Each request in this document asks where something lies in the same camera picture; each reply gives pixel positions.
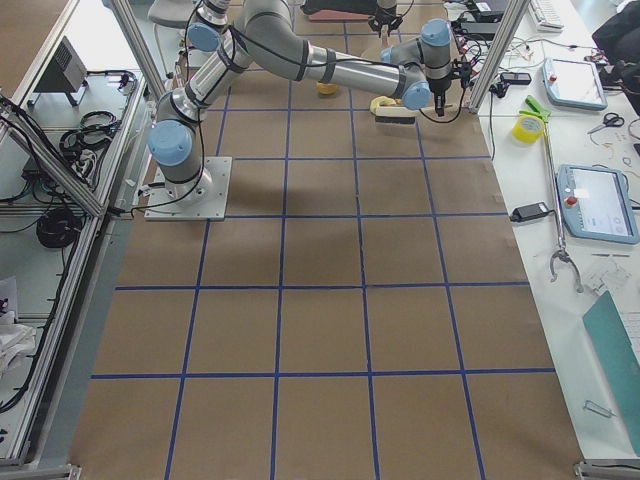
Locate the beige hand brush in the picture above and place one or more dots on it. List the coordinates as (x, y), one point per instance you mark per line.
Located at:
(400, 115)

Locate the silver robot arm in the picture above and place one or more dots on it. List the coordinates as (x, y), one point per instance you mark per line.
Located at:
(416, 72)
(208, 16)

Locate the green plastic clamp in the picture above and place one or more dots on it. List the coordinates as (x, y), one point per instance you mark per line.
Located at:
(535, 108)

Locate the long metal reacher grabber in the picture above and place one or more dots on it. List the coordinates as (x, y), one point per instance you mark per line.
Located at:
(560, 254)

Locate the grey electronics box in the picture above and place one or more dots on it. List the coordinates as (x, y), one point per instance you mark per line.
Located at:
(65, 73)

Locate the yellow tape roll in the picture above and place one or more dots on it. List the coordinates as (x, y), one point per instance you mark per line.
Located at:
(528, 129)

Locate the aluminium frame post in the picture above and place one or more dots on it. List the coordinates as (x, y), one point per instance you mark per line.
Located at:
(511, 20)

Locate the white crumpled cloth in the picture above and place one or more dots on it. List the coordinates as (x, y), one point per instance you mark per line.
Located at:
(17, 340)

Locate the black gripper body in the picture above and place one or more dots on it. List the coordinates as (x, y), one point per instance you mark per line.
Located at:
(438, 91)
(384, 12)

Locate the white keyboard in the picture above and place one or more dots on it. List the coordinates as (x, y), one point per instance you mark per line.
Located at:
(544, 16)

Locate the teach pendant tablet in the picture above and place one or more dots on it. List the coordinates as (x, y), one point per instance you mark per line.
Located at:
(574, 84)
(595, 204)

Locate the far teach pendant tablet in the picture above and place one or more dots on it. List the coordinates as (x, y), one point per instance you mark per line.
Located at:
(574, 84)

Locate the pale yellow curved trash piece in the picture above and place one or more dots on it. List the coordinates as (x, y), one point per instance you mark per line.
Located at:
(382, 102)

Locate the black cloth bag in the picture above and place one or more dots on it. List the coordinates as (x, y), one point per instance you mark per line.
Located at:
(618, 40)

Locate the near teach pendant tablet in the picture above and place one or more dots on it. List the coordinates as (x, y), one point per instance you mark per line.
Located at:
(595, 204)

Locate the teal cutting mat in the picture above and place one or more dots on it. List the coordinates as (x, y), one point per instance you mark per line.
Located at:
(618, 361)

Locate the beige plastic dustpan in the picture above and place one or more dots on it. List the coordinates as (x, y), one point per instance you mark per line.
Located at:
(377, 44)

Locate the black handled scissors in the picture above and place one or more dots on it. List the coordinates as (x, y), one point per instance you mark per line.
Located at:
(610, 120)

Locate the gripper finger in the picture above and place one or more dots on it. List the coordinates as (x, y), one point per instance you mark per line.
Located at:
(374, 24)
(394, 24)

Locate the black power adapter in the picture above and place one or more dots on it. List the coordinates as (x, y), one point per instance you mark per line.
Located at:
(530, 212)

